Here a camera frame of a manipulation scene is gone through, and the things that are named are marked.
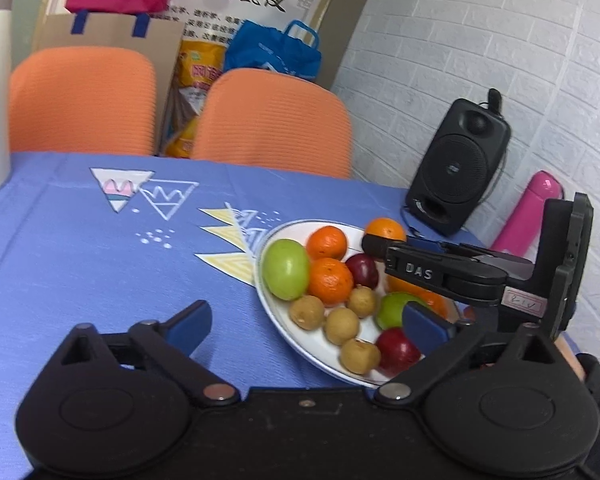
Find black speaker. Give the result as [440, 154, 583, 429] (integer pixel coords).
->
[405, 97, 512, 237]

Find blue printed tablecloth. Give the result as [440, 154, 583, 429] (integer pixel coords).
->
[0, 150, 581, 480]

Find small smooth orange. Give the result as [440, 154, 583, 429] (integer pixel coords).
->
[387, 277, 451, 321]

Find brown longan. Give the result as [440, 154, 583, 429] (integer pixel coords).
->
[340, 338, 381, 375]
[324, 306, 361, 346]
[347, 285, 379, 318]
[288, 295, 326, 331]

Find blue plastic bag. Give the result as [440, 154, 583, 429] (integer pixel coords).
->
[223, 20, 323, 83]

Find red plum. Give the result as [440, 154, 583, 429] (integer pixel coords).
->
[345, 253, 381, 289]
[375, 327, 423, 376]

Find black speaker cable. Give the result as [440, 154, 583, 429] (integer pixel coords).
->
[400, 207, 422, 237]

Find brown paper bag blue handles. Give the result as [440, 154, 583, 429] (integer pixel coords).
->
[32, 10, 187, 156]

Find white plate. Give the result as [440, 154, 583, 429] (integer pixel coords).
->
[253, 219, 473, 387]

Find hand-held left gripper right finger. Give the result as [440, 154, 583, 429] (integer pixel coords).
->
[374, 301, 562, 406]

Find orange chair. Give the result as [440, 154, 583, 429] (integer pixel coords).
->
[190, 70, 353, 179]
[8, 47, 157, 157]

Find small green fruit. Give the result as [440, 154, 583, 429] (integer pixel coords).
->
[375, 292, 428, 330]

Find wall poster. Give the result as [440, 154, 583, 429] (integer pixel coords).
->
[45, 0, 328, 68]

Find large smooth orange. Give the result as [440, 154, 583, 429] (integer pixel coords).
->
[364, 217, 407, 242]

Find bumpy tangerine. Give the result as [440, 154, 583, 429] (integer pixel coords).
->
[308, 257, 355, 306]

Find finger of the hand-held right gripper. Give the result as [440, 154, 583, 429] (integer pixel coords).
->
[404, 239, 487, 261]
[361, 233, 407, 262]

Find pink thermos bottle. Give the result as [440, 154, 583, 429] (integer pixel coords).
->
[490, 171, 566, 261]

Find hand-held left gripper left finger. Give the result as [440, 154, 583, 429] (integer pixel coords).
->
[60, 300, 242, 407]

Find large green fruit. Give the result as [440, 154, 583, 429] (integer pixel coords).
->
[261, 239, 311, 301]

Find yellow printed sack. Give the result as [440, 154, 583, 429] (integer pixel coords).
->
[162, 37, 231, 159]

